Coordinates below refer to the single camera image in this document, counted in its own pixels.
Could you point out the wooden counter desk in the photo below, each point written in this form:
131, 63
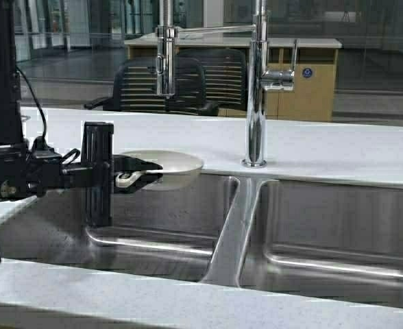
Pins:
312, 98

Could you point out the chrome pull-down sprayer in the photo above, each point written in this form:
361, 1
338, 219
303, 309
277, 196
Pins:
166, 33

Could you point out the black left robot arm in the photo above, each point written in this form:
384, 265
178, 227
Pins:
33, 169

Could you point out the stainless steel double sink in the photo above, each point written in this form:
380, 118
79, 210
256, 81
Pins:
333, 241

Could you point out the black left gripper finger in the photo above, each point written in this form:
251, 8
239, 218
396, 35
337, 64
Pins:
127, 163
133, 181

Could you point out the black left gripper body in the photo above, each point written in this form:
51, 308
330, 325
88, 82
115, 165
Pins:
94, 172

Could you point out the chrome kitchen faucet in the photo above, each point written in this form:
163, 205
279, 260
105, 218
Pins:
261, 81

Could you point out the black office chair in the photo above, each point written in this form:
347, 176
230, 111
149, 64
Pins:
203, 82

